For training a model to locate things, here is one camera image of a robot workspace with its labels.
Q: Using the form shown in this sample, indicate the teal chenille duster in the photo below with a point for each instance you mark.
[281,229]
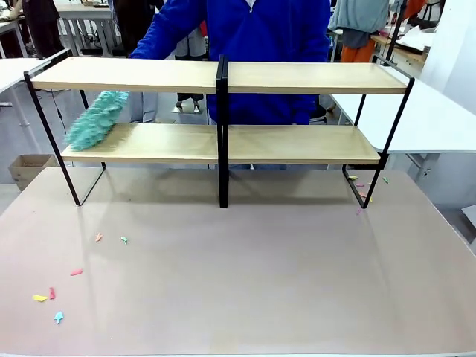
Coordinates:
[94,122]

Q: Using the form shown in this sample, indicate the person's right forearm blue sleeve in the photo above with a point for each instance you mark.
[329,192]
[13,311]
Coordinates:
[148,44]

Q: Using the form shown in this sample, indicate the person in blue fleece jacket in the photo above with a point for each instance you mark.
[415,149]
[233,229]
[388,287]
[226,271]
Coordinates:
[260,37]

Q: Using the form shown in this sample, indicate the orange paper scrap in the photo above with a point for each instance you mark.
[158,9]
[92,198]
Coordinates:
[98,237]

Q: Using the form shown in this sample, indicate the bystander in orange trousers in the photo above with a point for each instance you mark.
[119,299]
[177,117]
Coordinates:
[359,33]

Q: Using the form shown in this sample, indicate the white side table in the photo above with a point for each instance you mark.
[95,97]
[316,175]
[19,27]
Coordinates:
[15,72]
[427,122]

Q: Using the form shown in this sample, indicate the cardboard box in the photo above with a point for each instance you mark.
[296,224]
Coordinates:
[29,169]

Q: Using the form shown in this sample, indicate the black metal pole stand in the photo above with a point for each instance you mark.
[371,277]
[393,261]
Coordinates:
[395,33]

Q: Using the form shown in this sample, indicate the grey background workbench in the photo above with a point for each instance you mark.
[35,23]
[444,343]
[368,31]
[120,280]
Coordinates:
[87,22]

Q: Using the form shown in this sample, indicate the cyan paper scrap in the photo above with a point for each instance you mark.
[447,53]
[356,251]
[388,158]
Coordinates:
[58,317]

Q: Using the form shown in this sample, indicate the bystander in dark clothes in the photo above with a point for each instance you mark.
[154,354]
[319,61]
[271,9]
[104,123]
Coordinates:
[42,26]

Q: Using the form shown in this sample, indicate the wooden shelf unit black frame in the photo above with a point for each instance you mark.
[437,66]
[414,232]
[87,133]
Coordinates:
[316,76]
[130,74]

